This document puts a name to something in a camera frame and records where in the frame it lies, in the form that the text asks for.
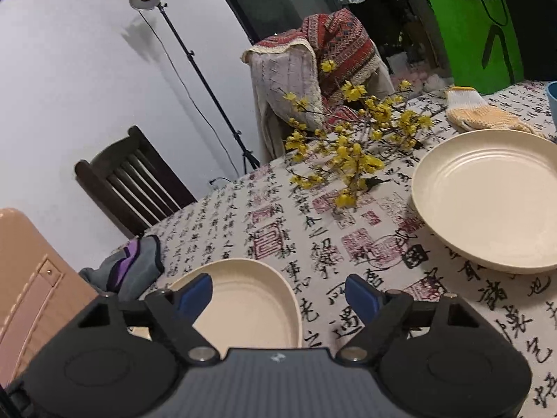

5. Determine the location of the pink suitcase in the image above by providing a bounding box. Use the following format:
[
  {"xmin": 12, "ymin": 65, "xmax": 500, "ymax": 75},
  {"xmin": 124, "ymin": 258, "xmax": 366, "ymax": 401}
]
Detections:
[{"xmin": 0, "ymin": 208, "xmax": 99, "ymax": 386}]

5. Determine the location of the cream plate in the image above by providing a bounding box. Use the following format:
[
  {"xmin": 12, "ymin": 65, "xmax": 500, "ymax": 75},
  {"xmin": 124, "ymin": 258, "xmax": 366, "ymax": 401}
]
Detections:
[
  {"xmin": 169, "ymin": 258, "xmax": 304, "ymax": 350},
  {"xmin": 411, "ymin": 130, "xmax": 557, "ymax": 275}
]

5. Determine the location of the knitted work glove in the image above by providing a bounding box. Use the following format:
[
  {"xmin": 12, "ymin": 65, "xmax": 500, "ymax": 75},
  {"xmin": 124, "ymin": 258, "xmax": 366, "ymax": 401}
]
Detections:
[{"xmin": 445, "ymin": 86, "xmax": 539, "ymax": 137}]

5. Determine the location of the blue bowl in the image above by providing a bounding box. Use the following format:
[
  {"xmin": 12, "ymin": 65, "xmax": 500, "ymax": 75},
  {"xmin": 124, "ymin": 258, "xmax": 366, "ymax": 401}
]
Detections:
[{"xmin": 546, "ymin": 80, "xmax": 557, "ymax": 132}]

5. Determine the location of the grey quilted cloth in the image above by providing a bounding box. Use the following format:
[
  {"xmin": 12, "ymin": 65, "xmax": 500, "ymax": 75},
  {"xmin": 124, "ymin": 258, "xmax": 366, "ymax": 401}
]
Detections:
[{"xmin": 242, "ymin": 39, "xmax": 323, "ymax": 133}]

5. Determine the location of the green paper bag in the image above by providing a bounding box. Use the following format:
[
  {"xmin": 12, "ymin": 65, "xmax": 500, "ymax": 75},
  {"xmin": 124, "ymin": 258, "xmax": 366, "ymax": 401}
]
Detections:
[{"xmin": 415, "ymin": 0, "xmax": 525, "ymax": 95}]

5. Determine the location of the black paper bag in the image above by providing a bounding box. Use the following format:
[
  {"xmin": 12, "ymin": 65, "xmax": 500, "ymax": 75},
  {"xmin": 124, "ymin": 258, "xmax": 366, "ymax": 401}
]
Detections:
[{"xmin": 492, "ymin": 0, "xmax": 557, "ymax": 83}]

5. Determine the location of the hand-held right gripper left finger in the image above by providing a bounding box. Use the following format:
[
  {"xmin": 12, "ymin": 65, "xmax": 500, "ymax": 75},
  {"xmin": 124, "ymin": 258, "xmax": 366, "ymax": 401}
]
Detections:
[{"xmin": 76, "ymin": 273, "xmax": 220, "ymax": 364}]

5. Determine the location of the dark wooden chair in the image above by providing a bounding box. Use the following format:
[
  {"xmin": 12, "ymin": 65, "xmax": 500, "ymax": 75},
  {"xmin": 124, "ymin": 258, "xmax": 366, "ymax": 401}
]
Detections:
[{"xmin": 74, "ymin": 125, "xmax": 198, "ymax": 238}]

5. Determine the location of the grey purple cloth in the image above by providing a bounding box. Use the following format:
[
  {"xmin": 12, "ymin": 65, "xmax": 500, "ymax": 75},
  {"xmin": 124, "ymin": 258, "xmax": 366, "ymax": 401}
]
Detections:
[{"xmin": 79, "ymin": 235, "xmax": 165, "ymax": 302}]

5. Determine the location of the yellow flower branch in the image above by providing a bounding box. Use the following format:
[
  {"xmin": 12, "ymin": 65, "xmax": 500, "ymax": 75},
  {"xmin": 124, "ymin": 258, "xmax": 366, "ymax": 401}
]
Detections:
[{"xmin": 281, "ymin": 59, "xmax": 436, "ymax": 210}]

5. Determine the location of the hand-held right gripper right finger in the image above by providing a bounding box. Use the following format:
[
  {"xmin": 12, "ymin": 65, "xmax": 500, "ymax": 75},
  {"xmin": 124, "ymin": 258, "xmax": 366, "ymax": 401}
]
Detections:
[{"xmin": 336, "ymin": 275, "xmax": 492, "ymax": 365}]

